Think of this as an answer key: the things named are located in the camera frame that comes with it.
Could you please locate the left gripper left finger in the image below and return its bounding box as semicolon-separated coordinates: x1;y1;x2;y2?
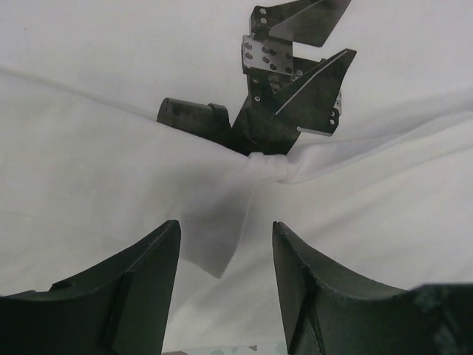
1;220;181;354

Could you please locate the white printed t shirt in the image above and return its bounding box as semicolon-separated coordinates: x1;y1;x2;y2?
1;1;472;351

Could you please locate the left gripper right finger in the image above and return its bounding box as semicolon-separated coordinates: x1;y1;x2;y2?
272;222;472;354

